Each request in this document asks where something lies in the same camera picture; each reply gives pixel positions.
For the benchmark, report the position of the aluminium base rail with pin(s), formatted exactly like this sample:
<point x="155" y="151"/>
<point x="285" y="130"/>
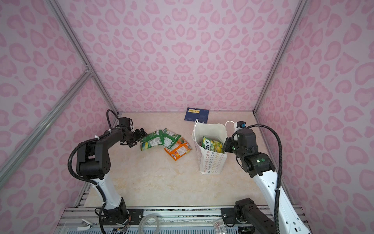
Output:
<point x="184" y="220"/>

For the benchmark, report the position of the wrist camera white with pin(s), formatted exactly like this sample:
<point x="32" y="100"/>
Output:
<point x="239" y="125"/>
<point x="125" y="122"/>

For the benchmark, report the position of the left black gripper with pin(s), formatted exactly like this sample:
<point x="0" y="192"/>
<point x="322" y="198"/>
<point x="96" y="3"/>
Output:
<point x="139" y="136"/>

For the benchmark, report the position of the white clip tool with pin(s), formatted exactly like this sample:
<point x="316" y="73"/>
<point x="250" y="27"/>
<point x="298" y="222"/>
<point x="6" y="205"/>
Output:
<point x="86" y="225"/>

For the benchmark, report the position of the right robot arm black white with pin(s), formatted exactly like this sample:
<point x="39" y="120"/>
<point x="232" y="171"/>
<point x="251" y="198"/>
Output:
<point x="259" y="166"/>

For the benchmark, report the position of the clear coiled tube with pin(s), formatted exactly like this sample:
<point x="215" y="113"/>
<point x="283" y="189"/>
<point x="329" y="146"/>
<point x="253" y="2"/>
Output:
<point x="150" y="219"/>

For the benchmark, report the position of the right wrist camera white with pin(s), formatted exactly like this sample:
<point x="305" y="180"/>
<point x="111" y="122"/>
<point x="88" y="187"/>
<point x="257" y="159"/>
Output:
<point x="239" y="125"/>

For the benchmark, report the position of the white paper bag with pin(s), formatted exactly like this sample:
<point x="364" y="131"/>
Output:
<point x="210" y="163"/>

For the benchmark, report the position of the dark blue booklet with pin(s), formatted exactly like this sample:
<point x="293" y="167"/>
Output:
<point x="193" y="114"/>

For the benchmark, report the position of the green snack packet back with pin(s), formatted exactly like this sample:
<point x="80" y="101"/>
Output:
<point x="166" y="138"/>

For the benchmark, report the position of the yellow green Fox's candy bag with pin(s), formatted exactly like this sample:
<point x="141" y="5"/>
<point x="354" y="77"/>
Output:
<point x="212" y="145"/>

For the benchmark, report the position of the aluminium frame strut left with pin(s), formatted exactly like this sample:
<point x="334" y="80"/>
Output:
<point x="20" y="154"/>

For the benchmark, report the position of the orange snack packet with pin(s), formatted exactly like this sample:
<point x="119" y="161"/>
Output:
<point x="179" y="149"/>

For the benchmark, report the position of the small clear plastic packet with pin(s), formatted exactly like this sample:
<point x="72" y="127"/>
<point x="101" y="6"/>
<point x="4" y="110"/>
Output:
<point x="219" y="227"/>

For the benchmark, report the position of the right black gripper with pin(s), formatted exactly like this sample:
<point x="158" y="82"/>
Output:
<point x="228" y="142"/>

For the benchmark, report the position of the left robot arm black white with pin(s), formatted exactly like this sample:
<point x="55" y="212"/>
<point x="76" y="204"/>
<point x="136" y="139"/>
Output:
<point x="90" y="162"/>

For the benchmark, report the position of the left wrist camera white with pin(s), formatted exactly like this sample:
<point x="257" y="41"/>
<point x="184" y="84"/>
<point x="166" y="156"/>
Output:
<point x="125" y="122"/>

